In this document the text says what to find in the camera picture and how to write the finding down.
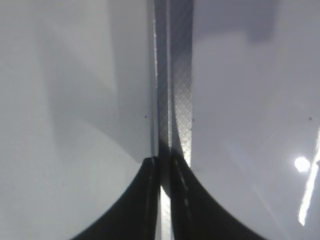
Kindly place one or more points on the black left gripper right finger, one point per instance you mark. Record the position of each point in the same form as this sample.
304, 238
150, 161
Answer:
195, 214

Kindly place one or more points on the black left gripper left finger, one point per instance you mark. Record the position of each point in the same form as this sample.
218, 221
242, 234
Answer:
134, 215

